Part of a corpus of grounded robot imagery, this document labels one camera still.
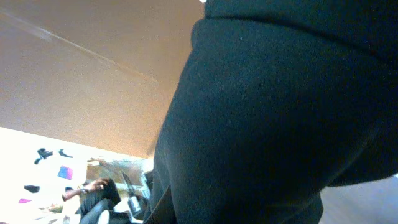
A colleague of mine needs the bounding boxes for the black garment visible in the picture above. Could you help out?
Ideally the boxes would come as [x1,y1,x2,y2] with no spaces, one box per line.
[144,0,397,223]

